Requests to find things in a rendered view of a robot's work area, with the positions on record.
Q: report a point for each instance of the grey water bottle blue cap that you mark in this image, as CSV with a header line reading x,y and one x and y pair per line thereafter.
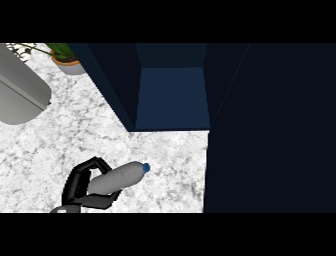
x,y
116,178

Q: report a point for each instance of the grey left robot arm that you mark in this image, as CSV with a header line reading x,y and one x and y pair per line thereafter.
x,y
63,210

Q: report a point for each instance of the grey rounded appliance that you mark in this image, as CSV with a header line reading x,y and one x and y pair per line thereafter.
x,y
9,86

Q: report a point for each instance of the potted green plant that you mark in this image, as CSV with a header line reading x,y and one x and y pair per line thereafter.
x,y
66,60

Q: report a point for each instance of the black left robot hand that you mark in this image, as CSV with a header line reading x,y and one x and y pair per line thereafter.
x,y
74,186

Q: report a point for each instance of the dark blue cabinet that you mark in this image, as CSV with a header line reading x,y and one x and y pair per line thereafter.
x,y
171,96

